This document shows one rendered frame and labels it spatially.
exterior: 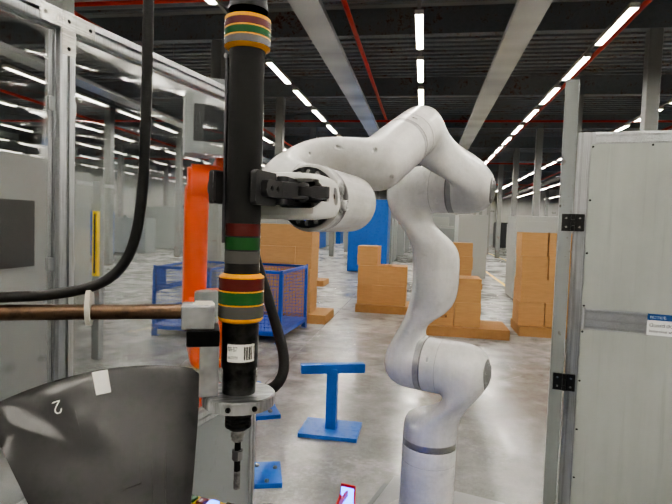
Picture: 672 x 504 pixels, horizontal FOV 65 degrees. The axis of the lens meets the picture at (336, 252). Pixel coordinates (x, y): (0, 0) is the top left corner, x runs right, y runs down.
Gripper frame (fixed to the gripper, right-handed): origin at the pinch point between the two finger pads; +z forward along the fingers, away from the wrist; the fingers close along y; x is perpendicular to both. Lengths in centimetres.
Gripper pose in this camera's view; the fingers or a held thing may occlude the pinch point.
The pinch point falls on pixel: (242, 188)
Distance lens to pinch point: 51.4
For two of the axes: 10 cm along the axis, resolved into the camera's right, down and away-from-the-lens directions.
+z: -3.5, 0.4, -9.3
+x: 0.3, -10.0, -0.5
